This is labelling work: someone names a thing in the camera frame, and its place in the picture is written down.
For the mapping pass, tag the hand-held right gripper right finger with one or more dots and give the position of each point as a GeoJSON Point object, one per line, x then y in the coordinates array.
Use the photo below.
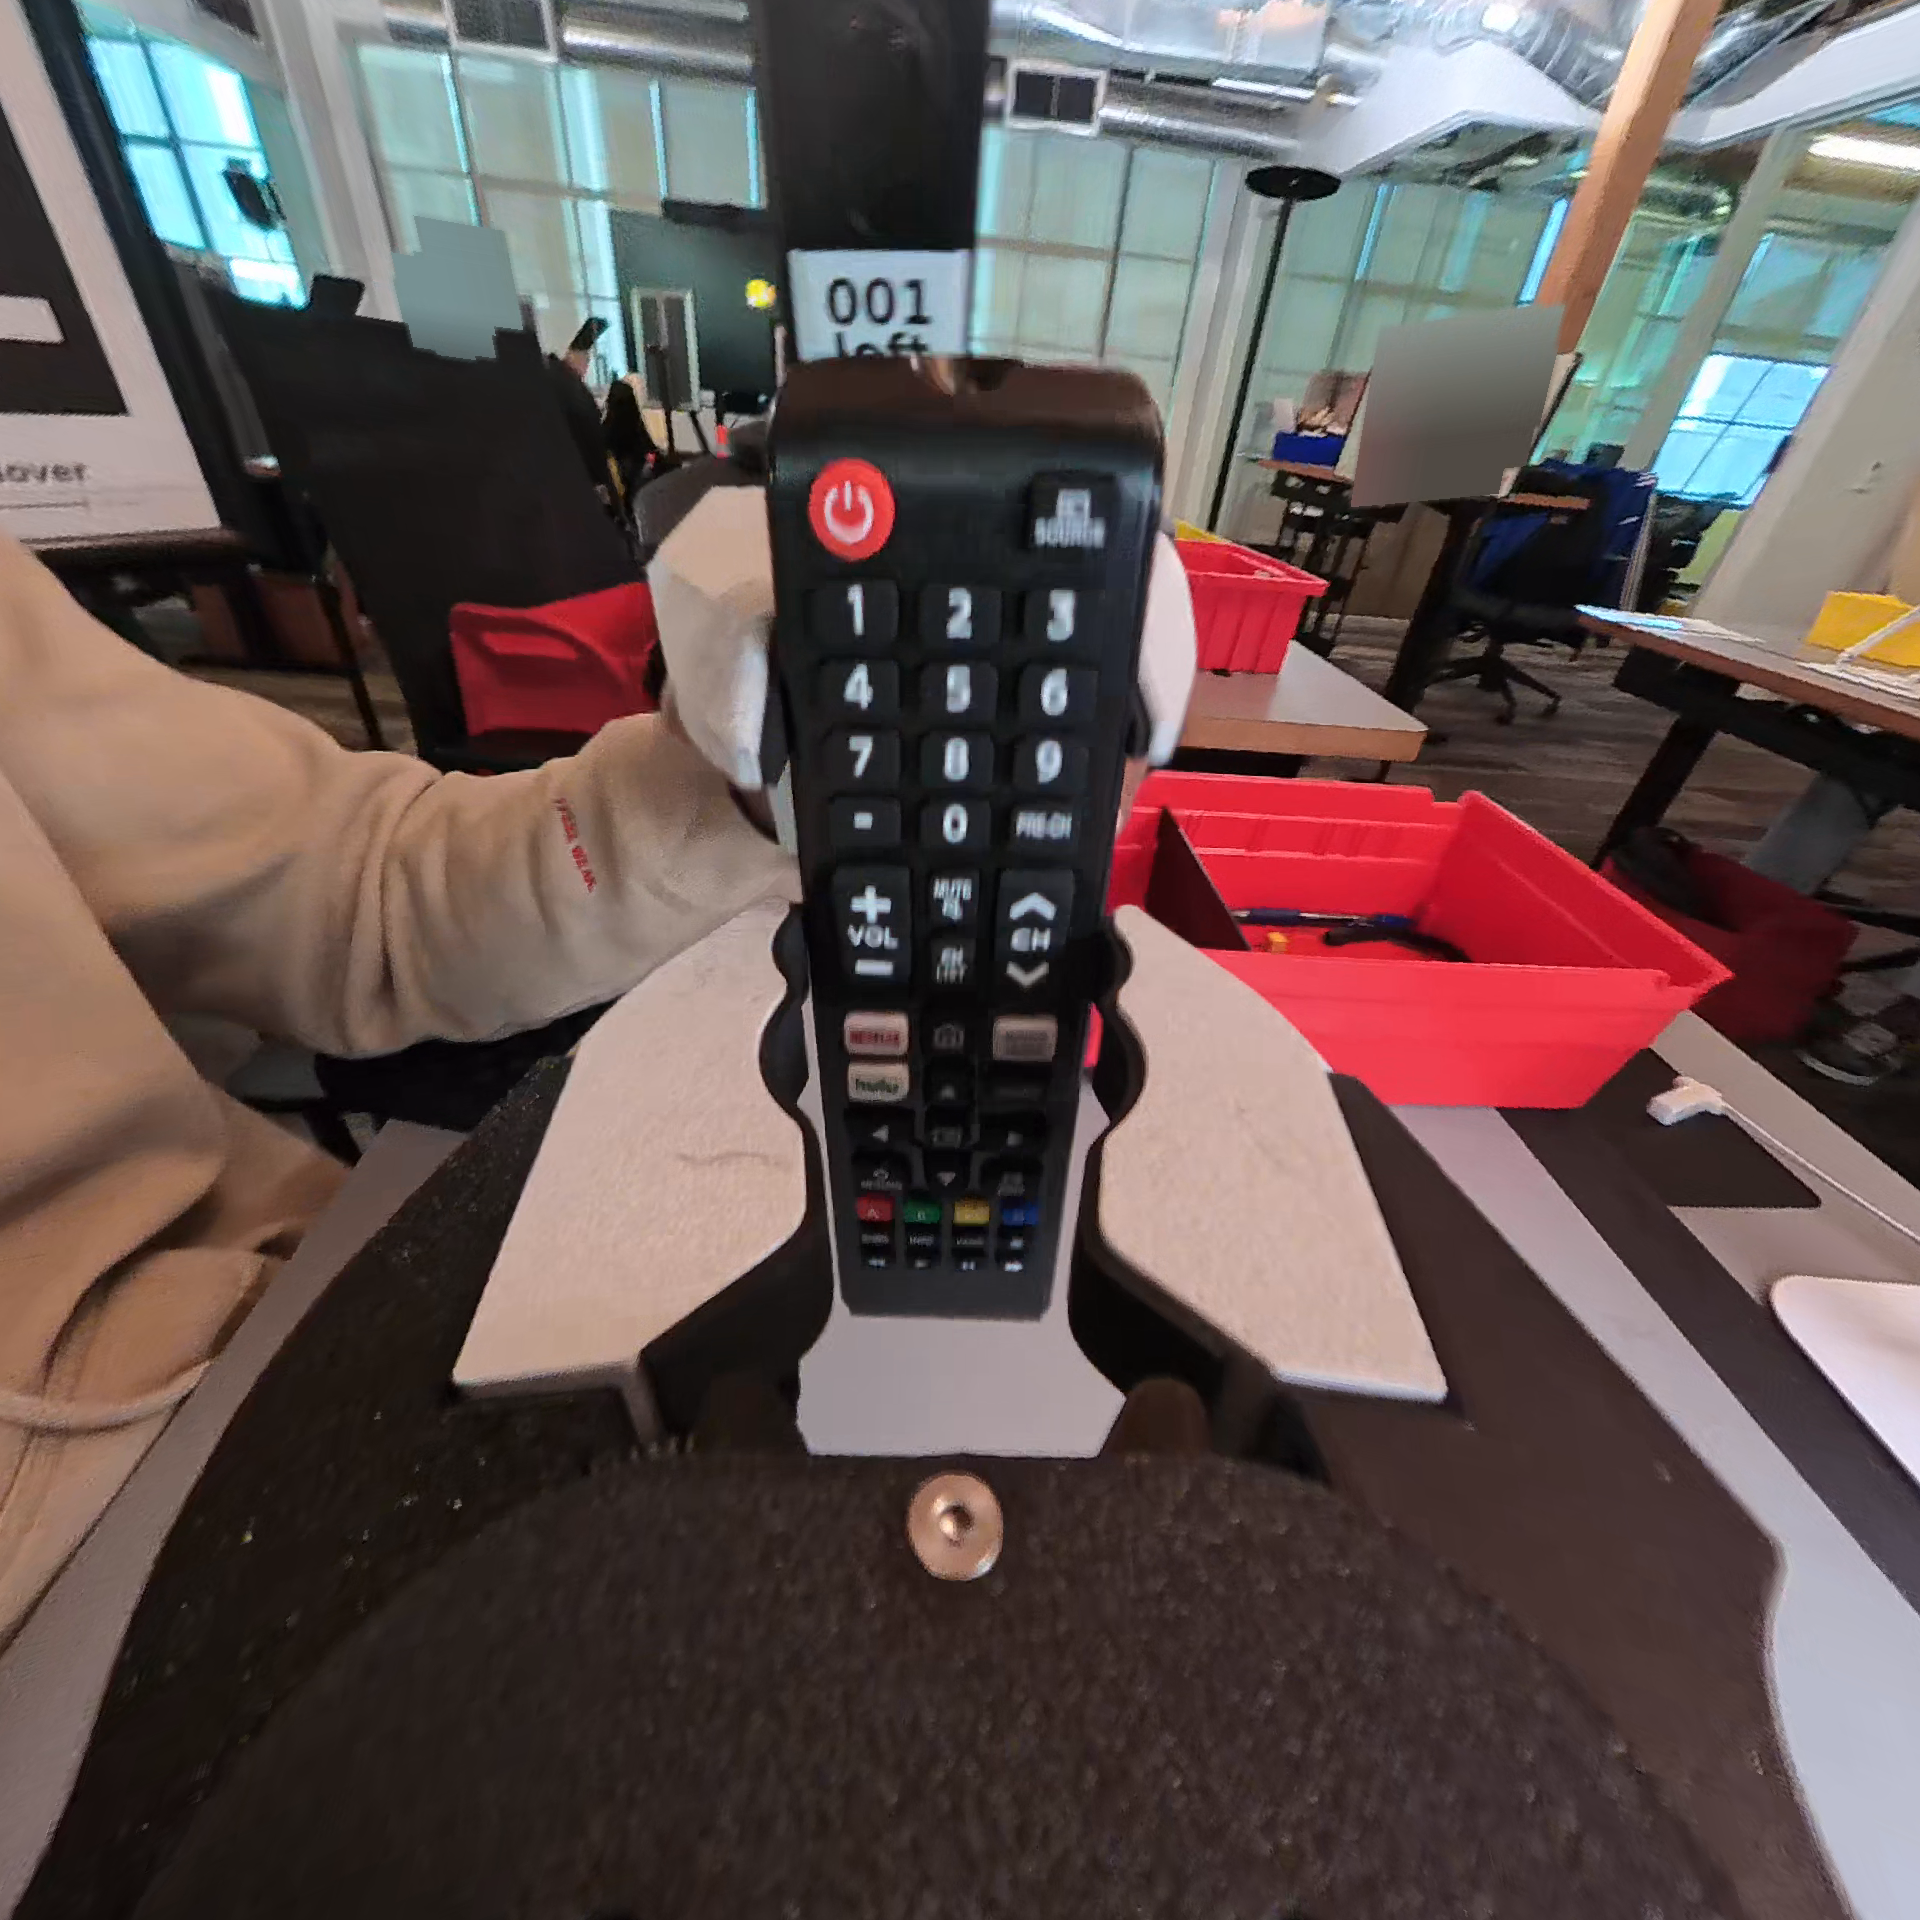
{"type": "Point", "coordinates": [1261, 1203]}

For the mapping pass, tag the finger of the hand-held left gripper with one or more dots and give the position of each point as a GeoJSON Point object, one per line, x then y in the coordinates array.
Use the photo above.
{"type": "Point", "coordinates": [1171, 661]}
{"type": "Point", "coordinates": [722, 628]}

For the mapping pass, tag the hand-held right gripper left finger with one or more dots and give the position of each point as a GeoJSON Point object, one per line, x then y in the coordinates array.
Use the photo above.
{"type": "Point", "coordinates": [646, 1185]}

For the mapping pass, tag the black remote control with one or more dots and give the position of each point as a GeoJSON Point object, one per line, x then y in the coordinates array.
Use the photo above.
{"type": "Point", "coordinates": [960, 720]}

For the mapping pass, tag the red plastic bin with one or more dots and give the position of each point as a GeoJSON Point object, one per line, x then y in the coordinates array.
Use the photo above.
{"type": "Point", "coordinates": [1424, 1035]}

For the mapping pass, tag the person's left forearm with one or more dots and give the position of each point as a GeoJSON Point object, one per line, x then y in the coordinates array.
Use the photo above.
{"type": "Point", "coordinates": [374, 871]}

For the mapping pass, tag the red storage tote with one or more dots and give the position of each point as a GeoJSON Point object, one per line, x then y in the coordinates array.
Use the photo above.
{"type": "Point", "coordinates": [1254, 608]}

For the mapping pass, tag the grey top table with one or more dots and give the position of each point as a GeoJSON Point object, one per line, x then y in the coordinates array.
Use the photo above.
{"type": "Point", "coordinates": [1307, 720]}

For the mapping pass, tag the red fabric bag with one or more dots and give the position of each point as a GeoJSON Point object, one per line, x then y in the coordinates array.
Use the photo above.
{"type": "Point", "coordinates": [551, 668]}

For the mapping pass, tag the standing desk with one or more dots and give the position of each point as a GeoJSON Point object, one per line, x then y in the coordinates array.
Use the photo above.
{"type": "Point", "coordinates": [1418, 617]}

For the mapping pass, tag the small blue bin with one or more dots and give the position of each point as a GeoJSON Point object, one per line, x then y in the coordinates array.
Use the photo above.
{"type": "Point", "coordinates": [1308, 445]}

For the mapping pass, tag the black television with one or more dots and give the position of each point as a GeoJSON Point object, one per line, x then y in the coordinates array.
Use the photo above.
{"type": "Point", "coordinates": [726, 345]}

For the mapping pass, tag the blue pen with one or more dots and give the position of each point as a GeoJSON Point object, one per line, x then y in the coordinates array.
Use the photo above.
{"type": "Point", "coordinates": [1320, 917]}

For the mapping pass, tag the black mesh chair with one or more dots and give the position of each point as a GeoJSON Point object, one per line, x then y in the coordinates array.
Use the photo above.
{"type": "Point", "coordinates": [420, 493]}

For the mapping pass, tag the black office chair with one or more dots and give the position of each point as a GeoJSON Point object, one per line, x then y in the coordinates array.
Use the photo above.
{"type": "Point", "coordinates": [1529, 571]}

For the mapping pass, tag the black floor lamp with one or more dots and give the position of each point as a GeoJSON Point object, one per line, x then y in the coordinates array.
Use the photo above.
{"type": "Point", "coordinates": [1293, 181]}

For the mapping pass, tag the person's beige hoodie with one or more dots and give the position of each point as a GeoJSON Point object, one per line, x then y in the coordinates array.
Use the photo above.
{"type": "Point", "coordinates": [105, 1274]}

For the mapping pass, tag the wood top desk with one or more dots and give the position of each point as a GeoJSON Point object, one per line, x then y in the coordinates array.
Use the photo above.
{"type": "Point", "coordinates": [1726, 674]}

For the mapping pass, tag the red bag with black trim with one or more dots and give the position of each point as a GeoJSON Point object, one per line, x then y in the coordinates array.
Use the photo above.
{"type": "Point", "coordinates": [1772, 943]}

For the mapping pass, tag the wooden pillar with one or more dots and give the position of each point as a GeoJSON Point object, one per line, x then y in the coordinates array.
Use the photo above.
{"type": "Point", "coordinates": [1628, 168]}

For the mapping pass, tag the yellow plastic bin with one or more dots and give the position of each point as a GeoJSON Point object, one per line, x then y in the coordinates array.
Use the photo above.
{"type": "Point", "coordinates": [1855, 623]}

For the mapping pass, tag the framed marker poster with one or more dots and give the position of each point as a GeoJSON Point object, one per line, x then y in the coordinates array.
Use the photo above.
{"type": "Point", "coordinates": [60, 301]}

